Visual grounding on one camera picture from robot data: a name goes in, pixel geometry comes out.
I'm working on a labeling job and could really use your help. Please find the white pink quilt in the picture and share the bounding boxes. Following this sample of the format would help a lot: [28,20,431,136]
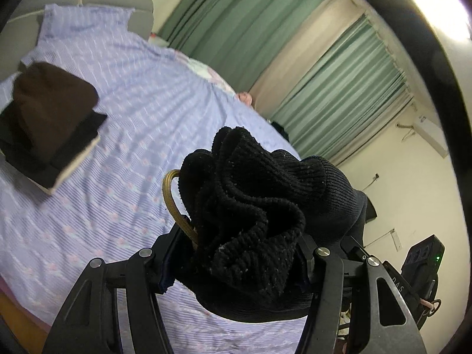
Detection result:
[177,50,237,95]

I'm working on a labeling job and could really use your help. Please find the pink plush toy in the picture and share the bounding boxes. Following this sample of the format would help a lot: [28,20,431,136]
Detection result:
[236,91,256,108]

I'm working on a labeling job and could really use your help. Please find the beige curtain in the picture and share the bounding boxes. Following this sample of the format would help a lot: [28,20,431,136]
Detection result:
[249,0,366,99]

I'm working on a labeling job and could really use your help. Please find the white air conditioner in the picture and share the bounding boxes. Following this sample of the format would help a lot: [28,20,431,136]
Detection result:
[413,114,449,158]

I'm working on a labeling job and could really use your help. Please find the dark cloth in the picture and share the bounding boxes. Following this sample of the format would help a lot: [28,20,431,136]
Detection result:
[271,120,293,141]

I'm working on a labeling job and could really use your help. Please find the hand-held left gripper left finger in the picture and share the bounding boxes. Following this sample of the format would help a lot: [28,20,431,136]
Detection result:
[42,221,200,354]

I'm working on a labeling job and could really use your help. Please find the black folded garment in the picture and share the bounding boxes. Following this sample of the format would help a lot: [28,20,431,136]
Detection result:
[0,111,107,189]

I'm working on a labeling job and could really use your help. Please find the green curtain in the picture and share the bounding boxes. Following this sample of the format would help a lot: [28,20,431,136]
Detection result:
[271,15,414,167]
[158,0,338,71]

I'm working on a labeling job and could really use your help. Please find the purple striped pillow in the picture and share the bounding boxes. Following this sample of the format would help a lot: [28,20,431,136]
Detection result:
[37,4,134,47]

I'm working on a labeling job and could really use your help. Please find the black pants with beige drawstring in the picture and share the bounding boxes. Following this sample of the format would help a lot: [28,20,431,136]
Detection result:
[162,126,367,322]

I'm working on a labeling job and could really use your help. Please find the purple striped bed sheet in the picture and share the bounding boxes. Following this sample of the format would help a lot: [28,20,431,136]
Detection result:
[0,4,307,344]

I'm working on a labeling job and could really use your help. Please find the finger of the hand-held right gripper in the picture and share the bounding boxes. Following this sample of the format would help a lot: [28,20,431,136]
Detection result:
[341,235,370,263]

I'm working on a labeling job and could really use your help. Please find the white folded garment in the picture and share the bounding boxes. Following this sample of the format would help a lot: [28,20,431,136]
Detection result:
[33,135,102,196]

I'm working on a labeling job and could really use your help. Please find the brown folded garment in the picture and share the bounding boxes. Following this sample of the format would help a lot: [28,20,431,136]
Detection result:
[13,62,99,157]

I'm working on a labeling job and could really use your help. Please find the grey padded headboard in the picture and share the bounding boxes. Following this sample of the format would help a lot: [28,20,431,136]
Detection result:
[7,0,154,43]

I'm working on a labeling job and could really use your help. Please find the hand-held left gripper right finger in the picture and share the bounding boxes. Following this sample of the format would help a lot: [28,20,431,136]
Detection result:
[295,234,430,354]

